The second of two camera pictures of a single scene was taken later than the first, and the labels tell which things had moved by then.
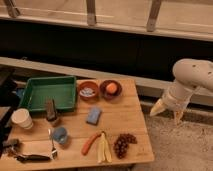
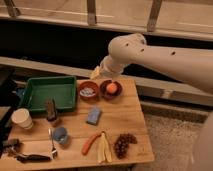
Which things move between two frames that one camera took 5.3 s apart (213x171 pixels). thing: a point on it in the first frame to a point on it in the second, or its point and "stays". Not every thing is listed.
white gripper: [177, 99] to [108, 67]
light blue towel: [86, 92] stays
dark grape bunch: [121, 144] stays
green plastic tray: [36, 91] stays
